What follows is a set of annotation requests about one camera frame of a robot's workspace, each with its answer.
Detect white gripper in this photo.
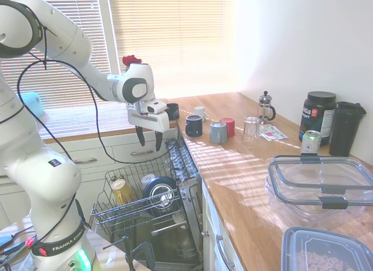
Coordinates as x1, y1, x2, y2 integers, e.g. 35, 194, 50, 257
127, 103, 170, 152

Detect white IKEA mug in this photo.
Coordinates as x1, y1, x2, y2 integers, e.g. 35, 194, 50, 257
140, 174, 157, 193

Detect black mug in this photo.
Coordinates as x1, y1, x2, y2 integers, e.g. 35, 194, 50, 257
166, 102, 181, 122

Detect navy blue mug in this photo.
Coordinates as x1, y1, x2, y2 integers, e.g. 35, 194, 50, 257
185, 114, 203, 138

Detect small white mug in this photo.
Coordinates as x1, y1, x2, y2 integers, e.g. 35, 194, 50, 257
193, 105, 210, 122

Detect grey mug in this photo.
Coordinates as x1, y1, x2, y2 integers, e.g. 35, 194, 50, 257
209, 121, 228, 145

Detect red mug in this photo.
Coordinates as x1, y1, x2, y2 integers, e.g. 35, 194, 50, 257
219, 117, 237, 139

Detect navy blue bowl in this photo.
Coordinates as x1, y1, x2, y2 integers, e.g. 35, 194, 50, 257
142, 175, 180, 217

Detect yellow cup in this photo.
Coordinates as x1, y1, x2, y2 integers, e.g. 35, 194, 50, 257
110, 177, 136, 206

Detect clear drinking glass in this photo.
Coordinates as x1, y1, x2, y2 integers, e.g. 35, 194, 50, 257
242, 116, 261, 142

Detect wide beige window blinds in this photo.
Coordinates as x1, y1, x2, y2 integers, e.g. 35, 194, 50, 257
108, 0, 235, 100

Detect glass French press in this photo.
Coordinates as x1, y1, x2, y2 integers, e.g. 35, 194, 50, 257
257, 90, 277, 126

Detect printed paper cards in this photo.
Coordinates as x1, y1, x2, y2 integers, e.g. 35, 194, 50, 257
259, 124, 289, 142

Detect narrow beige window blinds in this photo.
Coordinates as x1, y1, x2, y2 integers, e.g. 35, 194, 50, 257
0, 0, 112, 141

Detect white drink can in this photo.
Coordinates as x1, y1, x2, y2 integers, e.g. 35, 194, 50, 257
300, 129, 322, 156

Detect black protein powder jar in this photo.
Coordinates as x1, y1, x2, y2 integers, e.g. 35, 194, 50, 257
298, 91, 338, 147

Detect clear lidded food container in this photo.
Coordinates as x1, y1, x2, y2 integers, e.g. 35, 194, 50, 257
264, 154, 373, 226

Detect black shaker bottle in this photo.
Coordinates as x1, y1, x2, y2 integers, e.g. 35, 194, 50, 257
329, 101, 368, 157

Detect grey lidded cereal container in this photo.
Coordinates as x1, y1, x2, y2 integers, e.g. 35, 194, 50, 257
280, 226, 373, 271

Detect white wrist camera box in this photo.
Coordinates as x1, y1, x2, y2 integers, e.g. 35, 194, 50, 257
146, 100, 169, 115

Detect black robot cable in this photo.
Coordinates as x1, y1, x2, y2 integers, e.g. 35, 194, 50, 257
16, 25, 172, 165

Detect long metal drawer handle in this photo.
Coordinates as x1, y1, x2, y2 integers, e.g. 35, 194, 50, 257
71, 156, 98, 164

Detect grey wire dish rack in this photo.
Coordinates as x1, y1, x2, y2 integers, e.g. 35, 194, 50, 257
90, 138, 188, 237

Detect black camera clamp stand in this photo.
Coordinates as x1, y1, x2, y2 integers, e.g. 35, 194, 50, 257
102, 235, 156, 271

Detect metal cabinet handle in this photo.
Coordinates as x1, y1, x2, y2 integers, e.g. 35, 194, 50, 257
214, 234, 235, 271

